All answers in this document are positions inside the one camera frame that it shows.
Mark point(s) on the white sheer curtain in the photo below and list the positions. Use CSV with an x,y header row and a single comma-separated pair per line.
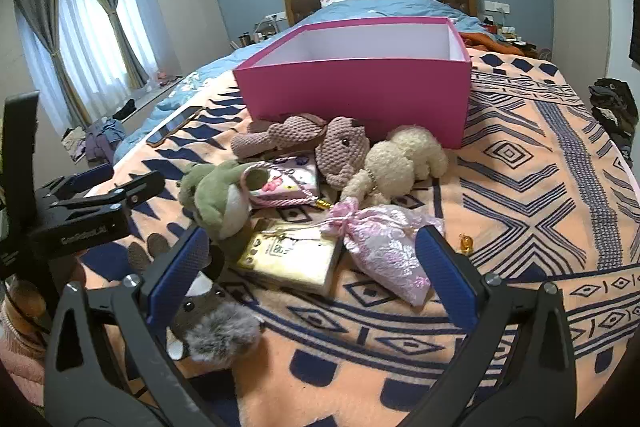
x,y
85,37

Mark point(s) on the wooden nightstand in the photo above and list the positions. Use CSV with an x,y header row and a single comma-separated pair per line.
x,y
520,43

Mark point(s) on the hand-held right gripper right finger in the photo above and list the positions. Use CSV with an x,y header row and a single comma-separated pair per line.
x,y
445,277

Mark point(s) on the pile of dark clothes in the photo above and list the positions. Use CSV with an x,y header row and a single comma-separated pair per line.
x,y
612,107

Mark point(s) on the pink box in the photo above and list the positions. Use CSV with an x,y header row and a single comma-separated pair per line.
x,y
350,92

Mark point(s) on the person's left hand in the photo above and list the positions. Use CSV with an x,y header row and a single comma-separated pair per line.
x,y
25,307

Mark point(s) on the black cloth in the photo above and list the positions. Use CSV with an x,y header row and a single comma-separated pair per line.
x,y
125,108

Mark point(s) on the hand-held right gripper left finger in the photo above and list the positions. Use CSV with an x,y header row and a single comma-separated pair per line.
x,y
177,267

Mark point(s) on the orange cloth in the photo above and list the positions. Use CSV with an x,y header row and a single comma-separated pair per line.
x,y
480,42

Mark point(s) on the small amber trinket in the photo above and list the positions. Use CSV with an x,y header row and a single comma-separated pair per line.
x,y
466,243

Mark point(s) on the white wall socket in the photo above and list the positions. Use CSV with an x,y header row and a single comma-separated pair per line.
x,y
497,7
274,16

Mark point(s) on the person's left forearm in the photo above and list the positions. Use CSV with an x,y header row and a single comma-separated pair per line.
x,y
20,362

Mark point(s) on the dark smartphone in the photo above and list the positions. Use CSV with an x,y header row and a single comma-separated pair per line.
x,y
175,125

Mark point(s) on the cream curly bear plush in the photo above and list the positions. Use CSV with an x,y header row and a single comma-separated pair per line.
x,y
390,167

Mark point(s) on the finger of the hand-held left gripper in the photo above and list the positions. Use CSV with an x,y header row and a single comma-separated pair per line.
x,y
90,177
135,192

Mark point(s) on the grey mouse plush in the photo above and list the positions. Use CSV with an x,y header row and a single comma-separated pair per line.
x,y
220,327

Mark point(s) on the pink floral tissue pack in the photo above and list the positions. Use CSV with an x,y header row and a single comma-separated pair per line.
x,y
285,182

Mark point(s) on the gold and white gift box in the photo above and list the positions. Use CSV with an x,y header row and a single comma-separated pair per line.
x,y
290,257

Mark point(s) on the green frog plush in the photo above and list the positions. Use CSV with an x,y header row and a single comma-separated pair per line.
x,y
220,202

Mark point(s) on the pink knitted rabbit plush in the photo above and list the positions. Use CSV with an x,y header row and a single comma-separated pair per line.
x,y
340,147

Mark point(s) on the cluttered bedside table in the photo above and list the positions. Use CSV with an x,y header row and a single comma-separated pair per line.
x,y
260,38

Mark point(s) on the pink slippers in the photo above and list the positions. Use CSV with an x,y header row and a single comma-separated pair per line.
x,y
162,77

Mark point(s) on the wooden bed blue duvet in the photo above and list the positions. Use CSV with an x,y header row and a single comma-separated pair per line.
x,y
380,7

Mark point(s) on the small round fan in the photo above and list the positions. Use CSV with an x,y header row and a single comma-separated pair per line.
x,y
545,55

